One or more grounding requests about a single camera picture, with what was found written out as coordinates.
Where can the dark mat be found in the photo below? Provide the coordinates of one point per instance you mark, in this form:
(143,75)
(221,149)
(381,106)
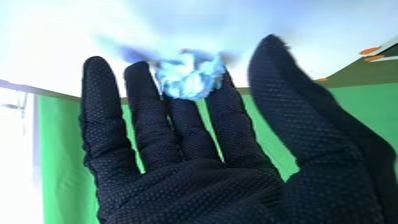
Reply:
(370,71)

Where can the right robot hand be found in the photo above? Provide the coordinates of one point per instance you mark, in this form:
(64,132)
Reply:
(237,173)

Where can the white sheet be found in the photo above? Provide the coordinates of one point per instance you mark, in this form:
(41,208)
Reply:
(64,36)

